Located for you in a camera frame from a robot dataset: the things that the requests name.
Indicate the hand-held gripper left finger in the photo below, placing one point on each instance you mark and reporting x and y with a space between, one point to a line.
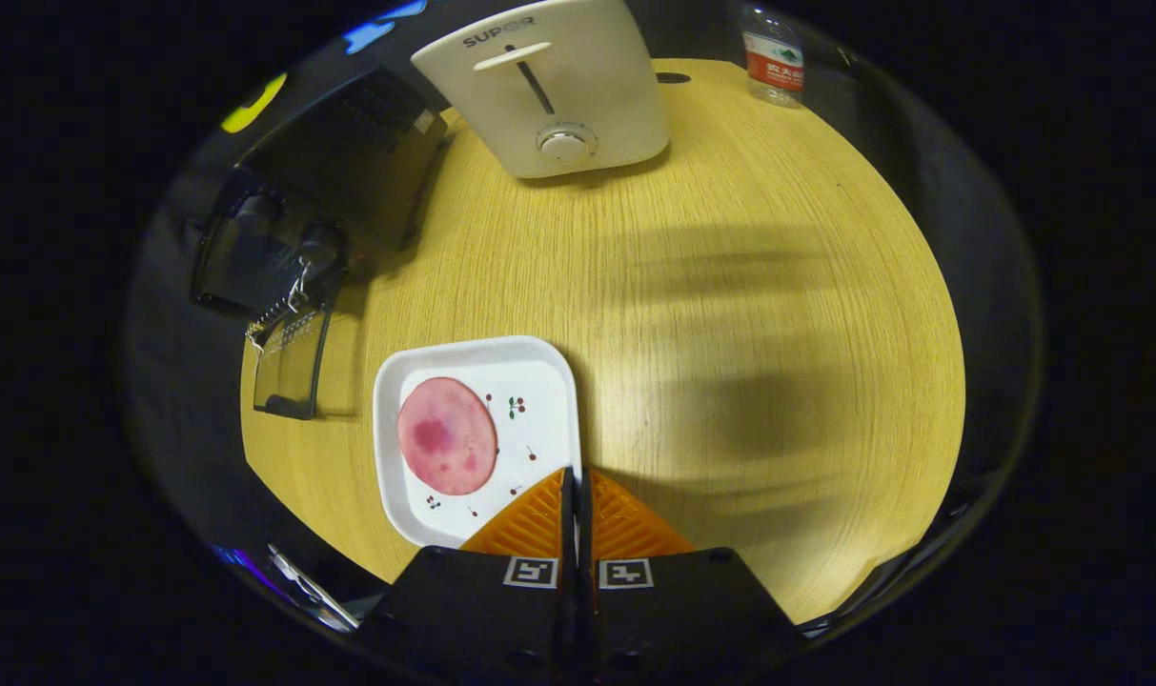
482 610

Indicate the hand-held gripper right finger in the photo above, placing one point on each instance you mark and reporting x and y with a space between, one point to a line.
673 610

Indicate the pink ham slice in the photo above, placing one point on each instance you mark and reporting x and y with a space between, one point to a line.
447 436

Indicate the white square plate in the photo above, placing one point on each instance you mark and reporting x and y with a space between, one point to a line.
539 381

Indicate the black toaster oven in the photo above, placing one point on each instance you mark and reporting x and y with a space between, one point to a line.
349 162

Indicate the white pop-up toaster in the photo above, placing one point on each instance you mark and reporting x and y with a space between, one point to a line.
578 86

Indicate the clear water bottle red label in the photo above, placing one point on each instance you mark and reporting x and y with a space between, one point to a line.
774 62

